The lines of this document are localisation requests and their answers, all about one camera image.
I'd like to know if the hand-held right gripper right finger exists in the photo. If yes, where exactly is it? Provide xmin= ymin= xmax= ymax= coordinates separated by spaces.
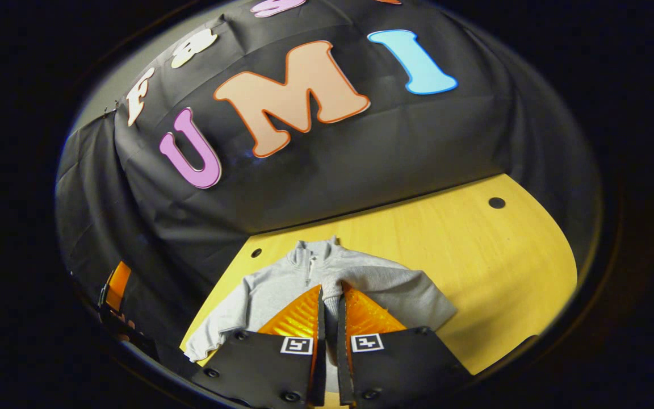
xmin=336 ymin=282 xmax=472 ymax=407

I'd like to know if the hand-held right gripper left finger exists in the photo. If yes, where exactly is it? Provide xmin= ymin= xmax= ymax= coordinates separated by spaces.
xmin=191 ymin=284 xmax=328 ymax=408

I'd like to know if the grey zip-neck sweatshirt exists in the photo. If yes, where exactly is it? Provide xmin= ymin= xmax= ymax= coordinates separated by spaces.
xmin=184 ymin=236 xmax=458 ymax=394

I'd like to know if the black backdrop cloth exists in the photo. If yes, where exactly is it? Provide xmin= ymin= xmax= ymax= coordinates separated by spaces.
xmin=54 ymin=0 xmax=603 ymax=353

